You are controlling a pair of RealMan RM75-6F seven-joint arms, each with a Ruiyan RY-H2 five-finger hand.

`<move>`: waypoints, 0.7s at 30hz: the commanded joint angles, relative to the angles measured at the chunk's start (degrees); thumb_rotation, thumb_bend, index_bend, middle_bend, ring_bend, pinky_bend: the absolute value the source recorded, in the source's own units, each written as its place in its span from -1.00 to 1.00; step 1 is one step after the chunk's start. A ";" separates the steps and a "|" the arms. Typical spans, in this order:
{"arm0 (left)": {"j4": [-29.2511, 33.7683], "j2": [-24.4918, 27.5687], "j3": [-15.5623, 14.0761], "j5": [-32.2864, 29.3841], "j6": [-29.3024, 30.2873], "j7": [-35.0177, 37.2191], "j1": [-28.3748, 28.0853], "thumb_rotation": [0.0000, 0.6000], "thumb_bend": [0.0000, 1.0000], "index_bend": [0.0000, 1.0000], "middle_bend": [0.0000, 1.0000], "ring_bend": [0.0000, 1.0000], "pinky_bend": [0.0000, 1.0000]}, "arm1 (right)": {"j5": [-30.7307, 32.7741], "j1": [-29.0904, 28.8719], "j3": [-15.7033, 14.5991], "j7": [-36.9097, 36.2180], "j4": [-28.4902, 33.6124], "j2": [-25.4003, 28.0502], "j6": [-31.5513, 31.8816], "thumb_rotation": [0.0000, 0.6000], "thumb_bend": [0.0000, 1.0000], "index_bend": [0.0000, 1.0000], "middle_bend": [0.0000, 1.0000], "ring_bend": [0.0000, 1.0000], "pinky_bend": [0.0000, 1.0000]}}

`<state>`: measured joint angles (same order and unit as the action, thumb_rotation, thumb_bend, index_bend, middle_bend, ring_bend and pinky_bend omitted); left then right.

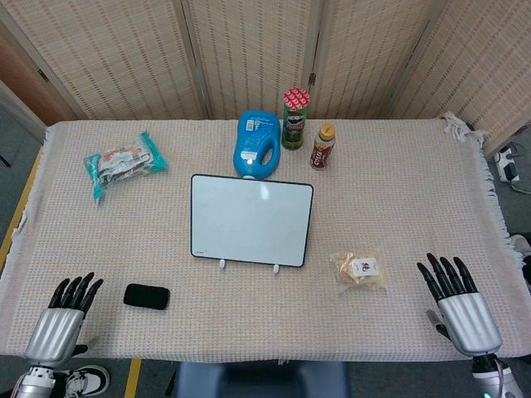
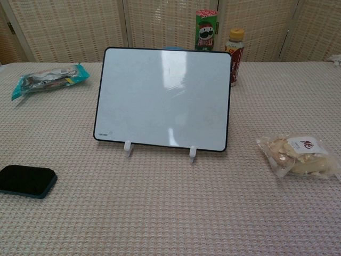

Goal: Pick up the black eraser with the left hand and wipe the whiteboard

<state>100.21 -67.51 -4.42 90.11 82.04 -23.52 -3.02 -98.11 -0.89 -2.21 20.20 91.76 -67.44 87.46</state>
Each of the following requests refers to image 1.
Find blue detergent jug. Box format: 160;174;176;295
232;109;284;181

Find beige woven tablecloth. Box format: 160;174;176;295
0;111;531;364

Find brown drink bottle yellow cap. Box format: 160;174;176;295
309;124;338;172

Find clear cracker snack bag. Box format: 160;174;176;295
329;247;387;294

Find white power strip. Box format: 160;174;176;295
493;144;524;183

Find teal snack multipack bag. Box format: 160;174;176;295
84;131;170;203

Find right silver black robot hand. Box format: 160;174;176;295
417;253;504;358

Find bamboo folding screen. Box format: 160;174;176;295
0;0;531;157

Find small black-framed whiteboard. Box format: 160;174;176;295
190;173;314;269

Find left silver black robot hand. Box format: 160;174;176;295
24;272;105;369

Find green chips can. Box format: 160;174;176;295
280;87;312;151

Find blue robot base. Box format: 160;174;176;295
165;362;352;398

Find black whiteboard eraser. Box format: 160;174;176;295
124;283;171;310

